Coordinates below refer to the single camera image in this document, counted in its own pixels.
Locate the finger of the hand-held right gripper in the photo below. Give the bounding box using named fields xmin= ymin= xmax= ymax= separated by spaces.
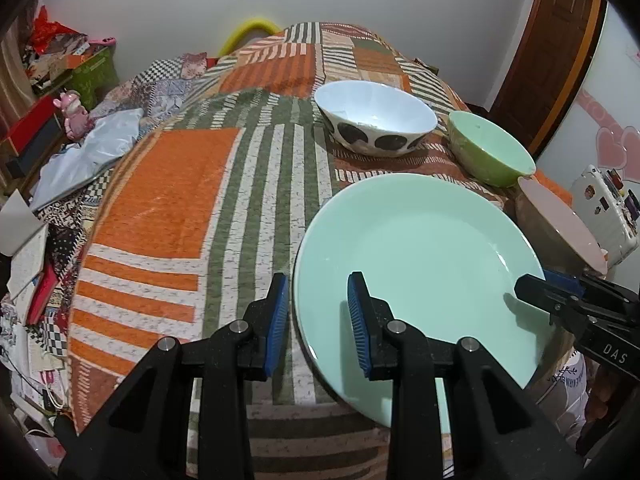
xmin=514 ymin=272 xmax=594 ymax=332
xmin=544 ymin=269 xmax=640 ymax=307

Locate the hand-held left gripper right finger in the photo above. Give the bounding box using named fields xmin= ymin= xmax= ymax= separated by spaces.
xmin=347 ymin=271 xmax=583 ymax=480

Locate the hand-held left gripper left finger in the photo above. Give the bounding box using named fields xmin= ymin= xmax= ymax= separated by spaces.
xmin=52 ymin=272 xmax=291 ymax=480

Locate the pink bowl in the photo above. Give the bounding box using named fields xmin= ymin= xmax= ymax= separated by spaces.
xmin=515 ymin=176 xmax=609 ymax=277

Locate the mint green plate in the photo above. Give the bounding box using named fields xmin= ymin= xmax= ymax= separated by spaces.
xmin=292 ymin=173 xmax=557 ymax=428

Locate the green bowl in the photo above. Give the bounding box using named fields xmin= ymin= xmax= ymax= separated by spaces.
xmin=446 ymin=110 xmax=537 ymax=188

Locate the white bowl with black spots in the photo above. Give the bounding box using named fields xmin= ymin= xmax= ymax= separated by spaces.
xmin=314 ymin=80 xmax=438 ymax=158

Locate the white printed cloth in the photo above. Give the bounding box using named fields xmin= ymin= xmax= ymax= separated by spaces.
xmin=525 ymin=350 xmax=591 ymax=441

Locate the white suitcase with stickers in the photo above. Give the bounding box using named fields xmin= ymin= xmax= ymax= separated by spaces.
xmin=570 ymin=164 xmax=639 ymax=268

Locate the striped patchwork blanket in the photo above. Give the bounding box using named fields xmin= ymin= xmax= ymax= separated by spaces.
xmin=67 ymin=21 xmax=576 ymax=480

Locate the white wardrobe panel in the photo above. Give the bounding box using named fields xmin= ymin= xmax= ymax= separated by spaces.
xmin=535 ymin=0 xmax=640 ymax=196

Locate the red book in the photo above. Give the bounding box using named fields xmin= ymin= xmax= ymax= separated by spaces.
xmin=25 ymin=265 xmax=58 ymax=326

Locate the wooden door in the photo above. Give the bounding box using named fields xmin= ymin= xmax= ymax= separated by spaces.
xmin=487 ymin=0 xmax=608 ymax=158

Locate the light blue cloth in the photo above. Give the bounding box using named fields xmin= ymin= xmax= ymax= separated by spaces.
xmin=30 ymin=108 xmax=146 ymax=211

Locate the white notebook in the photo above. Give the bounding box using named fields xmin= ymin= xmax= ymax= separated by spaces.
xmin=0 ymin=190 xmax=51 ymax=306

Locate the pink rabbit figurine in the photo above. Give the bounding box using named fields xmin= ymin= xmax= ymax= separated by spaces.
xmin=54 ymin=91 xmax=93 ymax=137

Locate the dark grey box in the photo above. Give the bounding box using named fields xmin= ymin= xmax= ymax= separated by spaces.
xmin=5 ymin=120 xmax=68 ymax=178

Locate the yellow foam tube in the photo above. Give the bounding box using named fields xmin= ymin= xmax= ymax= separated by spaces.
xmin=218 ymin=17 xmax=281 ymax=57

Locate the green box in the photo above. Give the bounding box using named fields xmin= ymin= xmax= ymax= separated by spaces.
xmin=65 ymin=47 xmax=120 ymax=111

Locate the red box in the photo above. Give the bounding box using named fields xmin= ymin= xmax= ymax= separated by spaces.
xmin=0 ymin=95 xmax=63 ymax=153

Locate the pile of papers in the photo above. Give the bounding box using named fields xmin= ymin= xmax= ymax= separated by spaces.
xmin=22 ymin=32 xmax=101 ymax=93

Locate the striped brown curtain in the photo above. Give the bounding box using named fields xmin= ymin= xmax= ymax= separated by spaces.
xmin=0 ymin=0 xmax=43 ymax=191

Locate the red plastic bag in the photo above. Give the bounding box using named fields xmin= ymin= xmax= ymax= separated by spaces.
xmin=30 ymin=6 xmax=81 ymax=53

